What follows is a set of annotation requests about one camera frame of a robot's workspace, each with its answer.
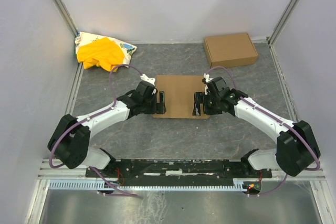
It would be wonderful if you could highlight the right aluminium corner post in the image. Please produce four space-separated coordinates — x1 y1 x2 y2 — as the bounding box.
267 0 300 46

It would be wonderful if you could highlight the cardboard box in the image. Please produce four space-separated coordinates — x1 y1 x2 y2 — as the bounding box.
153 75 209 119
204 33 258 68

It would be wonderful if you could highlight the light blue cable duct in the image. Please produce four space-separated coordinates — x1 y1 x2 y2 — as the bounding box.
48 178 249 191

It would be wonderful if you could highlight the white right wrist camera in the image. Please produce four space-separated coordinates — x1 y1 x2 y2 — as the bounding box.
202 73 212 95

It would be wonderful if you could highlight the aluminium frame rail front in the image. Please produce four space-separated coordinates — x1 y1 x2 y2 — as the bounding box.
37 159 326 181

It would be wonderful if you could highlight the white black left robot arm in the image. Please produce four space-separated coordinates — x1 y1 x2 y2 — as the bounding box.
47 80 166 170

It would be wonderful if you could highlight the left aluminium corner post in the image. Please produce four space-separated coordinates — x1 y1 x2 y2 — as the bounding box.
52 0 79 37

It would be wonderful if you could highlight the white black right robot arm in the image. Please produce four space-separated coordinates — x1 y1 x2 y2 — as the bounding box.
193 74 321 177

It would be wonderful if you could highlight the floral patterned cloth bag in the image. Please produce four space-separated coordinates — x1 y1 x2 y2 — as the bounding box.
75 32 137 64

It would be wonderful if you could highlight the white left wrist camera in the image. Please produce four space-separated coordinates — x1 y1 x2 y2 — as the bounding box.
140 74 155 85

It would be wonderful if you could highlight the yellow cloth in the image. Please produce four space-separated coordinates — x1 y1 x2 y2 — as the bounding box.
77 38 125 72

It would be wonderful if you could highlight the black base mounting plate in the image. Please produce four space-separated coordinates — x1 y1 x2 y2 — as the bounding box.
99 159 272 179

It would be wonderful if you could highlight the aluminium corner post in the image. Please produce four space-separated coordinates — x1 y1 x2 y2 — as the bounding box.
52 0 79 37
267 0 300 46

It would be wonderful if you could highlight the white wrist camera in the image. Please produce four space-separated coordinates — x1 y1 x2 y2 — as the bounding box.
202 73 212 95
140 74 155 85

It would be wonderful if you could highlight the folded closed cardboard box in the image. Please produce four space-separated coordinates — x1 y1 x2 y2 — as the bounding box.
204 33 258 68

